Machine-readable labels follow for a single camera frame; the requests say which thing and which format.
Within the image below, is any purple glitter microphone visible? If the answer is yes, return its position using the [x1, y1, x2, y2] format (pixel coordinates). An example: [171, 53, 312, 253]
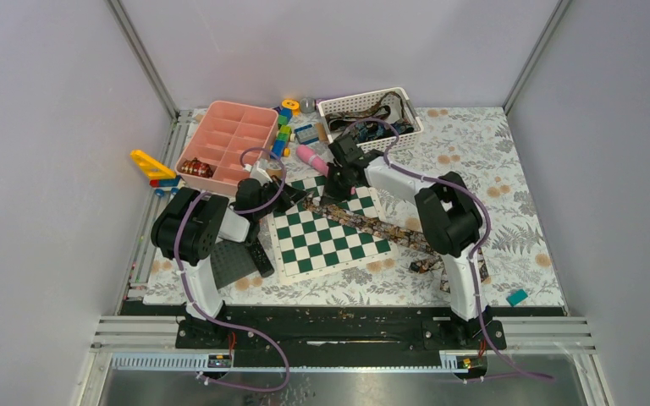
[299, 97, 317, 114]

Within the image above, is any grey lego baseplate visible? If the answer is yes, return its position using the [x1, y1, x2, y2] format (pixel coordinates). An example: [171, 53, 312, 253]
[210, 240, 257, 289]

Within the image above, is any yellow toy crane car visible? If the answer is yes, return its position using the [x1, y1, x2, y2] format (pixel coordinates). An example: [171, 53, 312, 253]
[129, 150, 181, 197]

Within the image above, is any green white chessboard mat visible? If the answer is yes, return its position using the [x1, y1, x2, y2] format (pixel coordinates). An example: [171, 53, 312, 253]
[266, 201, 399, 284]

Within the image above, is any colourful lego block vehicle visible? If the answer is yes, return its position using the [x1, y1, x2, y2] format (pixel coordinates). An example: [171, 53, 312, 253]
[271, 99, 300, 158]

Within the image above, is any wooden arch block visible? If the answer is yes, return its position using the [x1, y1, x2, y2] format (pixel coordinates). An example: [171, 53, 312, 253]
[266, 162, 287, 178]

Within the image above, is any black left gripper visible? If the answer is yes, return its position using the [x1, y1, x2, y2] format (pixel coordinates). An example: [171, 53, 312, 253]
[254, 174, 308, 220]

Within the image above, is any small teal block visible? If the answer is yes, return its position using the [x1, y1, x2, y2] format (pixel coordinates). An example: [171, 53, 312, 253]
[506, 289, 528, 307]

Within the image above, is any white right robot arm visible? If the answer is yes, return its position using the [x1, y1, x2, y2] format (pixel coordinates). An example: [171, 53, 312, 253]
[320, 136, 487, 348]

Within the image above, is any blue grey lego brick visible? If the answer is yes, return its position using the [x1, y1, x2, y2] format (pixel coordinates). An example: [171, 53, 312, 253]
[295, 124, 320, 145]

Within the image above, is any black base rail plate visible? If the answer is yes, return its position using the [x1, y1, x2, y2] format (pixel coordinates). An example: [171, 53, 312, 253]
[175, 305, 565, 368]

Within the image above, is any rolled red patterned tie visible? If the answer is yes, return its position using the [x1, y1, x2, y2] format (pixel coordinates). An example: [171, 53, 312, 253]
[180, 158, 214, 178]

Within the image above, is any wooden rectangular block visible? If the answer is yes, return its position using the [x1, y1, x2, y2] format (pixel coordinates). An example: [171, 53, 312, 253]
[314, 123, 329, 144]

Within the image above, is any black microphone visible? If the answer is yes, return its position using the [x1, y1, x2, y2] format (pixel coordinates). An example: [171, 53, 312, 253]
[245, 239, 275, 278]

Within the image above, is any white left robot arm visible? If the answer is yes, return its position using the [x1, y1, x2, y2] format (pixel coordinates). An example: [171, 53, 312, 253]
[151, 176, 308, 348]

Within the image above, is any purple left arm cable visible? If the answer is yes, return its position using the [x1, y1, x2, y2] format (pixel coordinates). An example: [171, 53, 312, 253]
[174, 147, 292, 393]

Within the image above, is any brown floral patterned tie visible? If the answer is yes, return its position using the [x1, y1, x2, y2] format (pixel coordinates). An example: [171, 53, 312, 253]
[302, 195, 492, 294]

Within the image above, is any white perforated plastic basket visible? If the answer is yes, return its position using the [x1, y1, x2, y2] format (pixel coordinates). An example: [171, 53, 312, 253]
[317, 87, 423, 152]

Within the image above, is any blue patterned tie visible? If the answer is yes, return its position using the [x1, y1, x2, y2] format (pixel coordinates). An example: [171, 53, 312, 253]
[352, 121, 415, 143]

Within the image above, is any pink divided organizer tray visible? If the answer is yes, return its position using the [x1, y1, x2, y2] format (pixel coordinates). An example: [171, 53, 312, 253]
[175, 101, 278, 197]

